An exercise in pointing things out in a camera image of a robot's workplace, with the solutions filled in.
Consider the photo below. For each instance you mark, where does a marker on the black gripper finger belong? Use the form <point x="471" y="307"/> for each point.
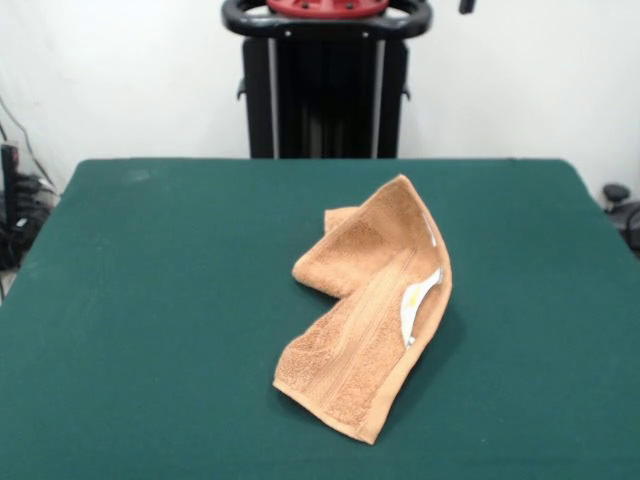
<point x="467" y="5"/>

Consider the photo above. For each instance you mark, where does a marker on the tan terry towel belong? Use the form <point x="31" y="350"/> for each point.
<point x="360" y="320"/>

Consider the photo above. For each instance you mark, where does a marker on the red robot base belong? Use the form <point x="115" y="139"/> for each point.
<point x="325" y="7"/>

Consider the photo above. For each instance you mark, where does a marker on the black chair part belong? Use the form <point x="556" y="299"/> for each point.
<point x="622" y="210"/>

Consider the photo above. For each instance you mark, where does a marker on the dark green table cloth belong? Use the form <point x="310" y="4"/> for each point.
<point x="150" y="325"/>

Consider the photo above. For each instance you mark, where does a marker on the black upright box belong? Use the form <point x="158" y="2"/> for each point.
<point x="9" y="180"/>

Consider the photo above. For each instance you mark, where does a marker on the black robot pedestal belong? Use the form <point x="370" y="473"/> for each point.
<point x="325" y="100"/>

